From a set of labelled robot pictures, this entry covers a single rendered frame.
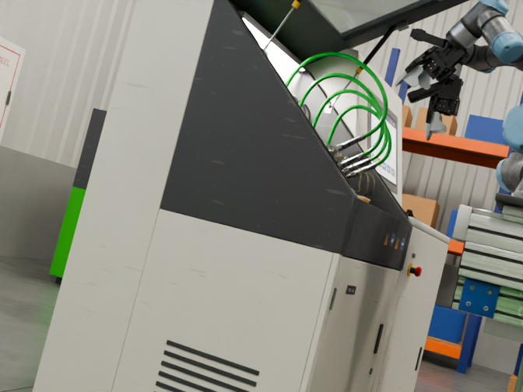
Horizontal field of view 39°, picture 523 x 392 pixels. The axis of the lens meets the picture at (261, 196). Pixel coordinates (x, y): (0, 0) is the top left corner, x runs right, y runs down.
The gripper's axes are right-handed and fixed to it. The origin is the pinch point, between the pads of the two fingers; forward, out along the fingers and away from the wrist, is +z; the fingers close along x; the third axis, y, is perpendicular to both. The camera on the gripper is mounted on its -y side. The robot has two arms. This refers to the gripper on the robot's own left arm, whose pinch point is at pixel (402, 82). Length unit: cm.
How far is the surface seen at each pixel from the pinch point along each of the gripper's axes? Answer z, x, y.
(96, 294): 98, -53, 3
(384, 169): 53, 74, -9
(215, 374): 76, -46, 44
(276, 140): 28.5, -31.4, -0.5
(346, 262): 34, -25, 38
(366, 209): 24.7, -16.0, 27.2
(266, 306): 54, -40, 37
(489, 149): 138, 508, -100
